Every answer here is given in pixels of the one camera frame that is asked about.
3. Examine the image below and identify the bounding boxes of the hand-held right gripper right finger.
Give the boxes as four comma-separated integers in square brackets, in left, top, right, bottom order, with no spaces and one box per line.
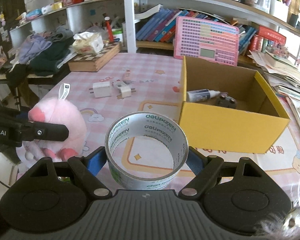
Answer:
[179,148,273,201]

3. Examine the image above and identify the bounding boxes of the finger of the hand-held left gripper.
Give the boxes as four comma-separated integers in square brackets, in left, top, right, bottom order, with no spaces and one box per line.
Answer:
[27,121,70,142]

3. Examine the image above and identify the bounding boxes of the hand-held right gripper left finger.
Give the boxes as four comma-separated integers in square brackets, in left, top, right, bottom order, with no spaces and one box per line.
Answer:
[16,146,113,201]

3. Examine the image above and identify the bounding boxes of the pink plush toy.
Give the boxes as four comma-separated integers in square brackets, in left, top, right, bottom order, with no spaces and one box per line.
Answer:
[15,82,87,173]

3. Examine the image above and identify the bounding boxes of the yellow cardboard box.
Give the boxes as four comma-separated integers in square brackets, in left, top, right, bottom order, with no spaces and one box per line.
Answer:
[178,55,290,154]

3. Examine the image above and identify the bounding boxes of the silver tape roll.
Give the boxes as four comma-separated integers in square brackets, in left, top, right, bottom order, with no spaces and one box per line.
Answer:
[104,112,190,190]

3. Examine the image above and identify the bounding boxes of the large white plug adapter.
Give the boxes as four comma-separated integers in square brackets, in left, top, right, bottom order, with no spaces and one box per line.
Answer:
[90,82,112,98]

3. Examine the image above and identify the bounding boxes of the white squeeze bottle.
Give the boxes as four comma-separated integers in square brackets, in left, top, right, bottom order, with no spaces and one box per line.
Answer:
[186,89,220,103]

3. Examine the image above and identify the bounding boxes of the grey toy car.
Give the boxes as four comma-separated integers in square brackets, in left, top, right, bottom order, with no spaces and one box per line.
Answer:
[215,92,237,109]

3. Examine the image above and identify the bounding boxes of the small white plug adapter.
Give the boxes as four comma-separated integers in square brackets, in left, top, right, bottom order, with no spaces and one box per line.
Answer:
[117,86,137,99]

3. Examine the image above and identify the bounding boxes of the small pink plastic case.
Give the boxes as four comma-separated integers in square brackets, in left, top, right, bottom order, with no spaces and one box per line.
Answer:
[122,68,132,83]

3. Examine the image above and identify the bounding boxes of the dark wooden side table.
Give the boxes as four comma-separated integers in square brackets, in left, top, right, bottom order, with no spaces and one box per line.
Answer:
[0,62,72,105]

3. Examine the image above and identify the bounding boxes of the pile of clothes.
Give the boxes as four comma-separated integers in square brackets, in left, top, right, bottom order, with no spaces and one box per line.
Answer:
[9,27,75,90]

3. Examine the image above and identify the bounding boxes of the pink checked tablecloth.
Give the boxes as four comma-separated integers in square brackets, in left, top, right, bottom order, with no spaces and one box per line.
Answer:
[9,52,300,205]

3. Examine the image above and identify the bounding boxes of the wooden chess box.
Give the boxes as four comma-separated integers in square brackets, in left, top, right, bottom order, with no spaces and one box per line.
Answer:
[68,41,122,72]

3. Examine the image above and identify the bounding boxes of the floral tissue pack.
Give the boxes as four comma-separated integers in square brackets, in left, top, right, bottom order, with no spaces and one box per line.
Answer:
[72,32,105,54]

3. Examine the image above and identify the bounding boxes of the red and white bottle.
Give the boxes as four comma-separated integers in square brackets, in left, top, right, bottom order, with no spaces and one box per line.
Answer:
[104,16,115,42]

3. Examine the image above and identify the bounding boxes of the grey furry cuff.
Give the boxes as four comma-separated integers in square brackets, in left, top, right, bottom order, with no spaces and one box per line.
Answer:
[255,175,300,240]

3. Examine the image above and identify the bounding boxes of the green and white jar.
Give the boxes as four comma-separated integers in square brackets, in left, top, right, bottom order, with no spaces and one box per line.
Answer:
[112,27,124,42]

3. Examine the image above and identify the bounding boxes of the blue wipes pack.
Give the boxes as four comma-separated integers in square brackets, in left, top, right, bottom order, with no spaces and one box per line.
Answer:
[25,9,43,20]

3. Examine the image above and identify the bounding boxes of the pink learning tablet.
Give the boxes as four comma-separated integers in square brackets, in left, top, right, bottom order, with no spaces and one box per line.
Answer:
[173,16,240,67]

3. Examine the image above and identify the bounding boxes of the stack of papers and books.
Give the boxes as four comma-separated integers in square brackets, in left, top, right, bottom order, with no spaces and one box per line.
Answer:
[247,49,300,103]

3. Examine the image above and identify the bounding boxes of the white bookshelf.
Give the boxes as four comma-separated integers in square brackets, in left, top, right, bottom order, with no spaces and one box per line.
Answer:
[9,0,300,55]

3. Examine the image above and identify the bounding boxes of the row of colourful books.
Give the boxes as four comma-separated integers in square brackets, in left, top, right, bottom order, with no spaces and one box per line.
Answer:
[135,7,258,55]

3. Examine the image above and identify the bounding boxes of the red book set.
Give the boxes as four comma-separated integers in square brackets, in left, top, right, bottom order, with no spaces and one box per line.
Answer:
[249,25,287,53]

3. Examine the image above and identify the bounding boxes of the white pen holder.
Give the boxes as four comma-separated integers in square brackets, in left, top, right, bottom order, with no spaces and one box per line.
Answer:
[269,0,289,23]

